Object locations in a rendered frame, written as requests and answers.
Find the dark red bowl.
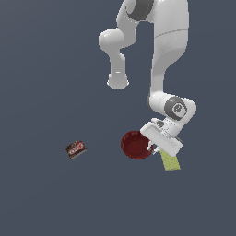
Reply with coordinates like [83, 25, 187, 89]
[120, 130, 155, 160]

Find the yellow-green flat box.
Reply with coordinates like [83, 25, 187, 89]
[159, 148, 182, 171]

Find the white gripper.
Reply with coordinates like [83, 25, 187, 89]
[139, 118, 184, 157]

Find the brown red snack box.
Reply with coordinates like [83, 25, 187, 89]
[64, 139, 88, 160]

